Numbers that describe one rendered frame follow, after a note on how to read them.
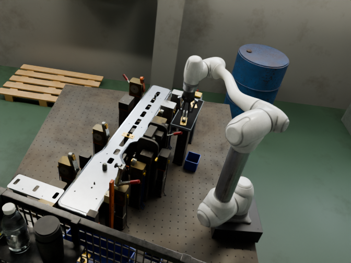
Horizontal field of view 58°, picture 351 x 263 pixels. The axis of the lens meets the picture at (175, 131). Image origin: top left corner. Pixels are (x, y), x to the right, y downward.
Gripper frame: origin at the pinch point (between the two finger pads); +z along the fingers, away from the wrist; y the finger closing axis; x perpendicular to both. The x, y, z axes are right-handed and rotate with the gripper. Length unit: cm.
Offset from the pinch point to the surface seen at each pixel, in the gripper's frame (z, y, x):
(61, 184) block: 22, 60, 56
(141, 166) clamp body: 13.3, 18.8, 38.4
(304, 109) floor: 121, -167, -237
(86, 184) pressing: 20, 47, 54
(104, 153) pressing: 20, 45, 27
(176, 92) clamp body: 15, 10, -49
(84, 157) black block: 22, 55, 33
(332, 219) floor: 120, -161, -42
